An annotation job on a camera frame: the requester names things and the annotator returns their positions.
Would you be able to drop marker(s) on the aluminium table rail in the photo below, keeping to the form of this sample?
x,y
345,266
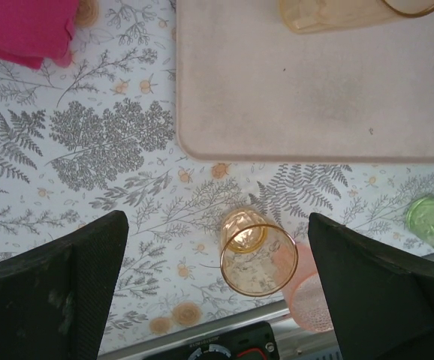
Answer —
x,y
157,339

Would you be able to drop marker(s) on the textured light pink glass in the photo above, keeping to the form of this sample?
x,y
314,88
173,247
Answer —
x,y
307,300

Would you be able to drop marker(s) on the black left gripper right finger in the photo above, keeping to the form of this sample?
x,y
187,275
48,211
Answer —
x,y
382,300

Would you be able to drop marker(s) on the short amber glass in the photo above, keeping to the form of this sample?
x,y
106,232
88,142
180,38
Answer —
x,y
245,234

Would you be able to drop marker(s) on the folded pink cloth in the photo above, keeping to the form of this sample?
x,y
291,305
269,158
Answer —
x,y
22,26

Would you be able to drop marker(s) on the beige rectangular tray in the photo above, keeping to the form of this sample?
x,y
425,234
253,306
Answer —
x,y
296,93

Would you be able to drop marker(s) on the tall pale amber glass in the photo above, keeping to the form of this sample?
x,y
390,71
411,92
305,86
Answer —
x,y
314,18

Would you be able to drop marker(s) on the floral patterned tablecloth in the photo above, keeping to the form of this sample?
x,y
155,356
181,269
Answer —
x,y
127,150

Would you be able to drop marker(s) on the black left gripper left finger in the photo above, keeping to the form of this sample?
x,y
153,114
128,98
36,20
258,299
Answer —
x,y
33,300

